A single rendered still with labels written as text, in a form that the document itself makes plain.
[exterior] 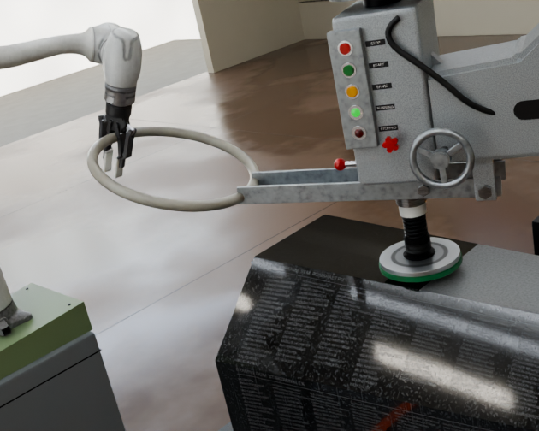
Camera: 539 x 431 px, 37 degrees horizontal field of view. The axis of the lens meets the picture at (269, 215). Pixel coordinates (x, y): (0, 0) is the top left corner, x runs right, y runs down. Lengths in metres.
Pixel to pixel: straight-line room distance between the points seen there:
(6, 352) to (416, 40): 1.32
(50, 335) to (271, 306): 0.63
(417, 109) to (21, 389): 1.27
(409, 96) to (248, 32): 8.63
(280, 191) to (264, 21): 8.59
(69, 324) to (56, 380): 0.16
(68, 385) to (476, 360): 1.11
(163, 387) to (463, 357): 1.82
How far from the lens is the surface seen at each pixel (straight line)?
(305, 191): 2.12
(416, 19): 1.88
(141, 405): 3.50
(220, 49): 10.20
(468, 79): 1.90
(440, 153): 1.88
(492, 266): 2.21
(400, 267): 2.13
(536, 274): 2.15
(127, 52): 2.30
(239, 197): 2.17
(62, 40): 2.43
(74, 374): 2.38
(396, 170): 1.98
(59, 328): 2.34
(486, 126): 1.92
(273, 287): 2.41
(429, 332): 2.08
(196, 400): 3.42
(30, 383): 2.32
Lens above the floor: 1.82
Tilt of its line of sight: 21 degrees down
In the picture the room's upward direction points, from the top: 12 degrees counter-clockwise
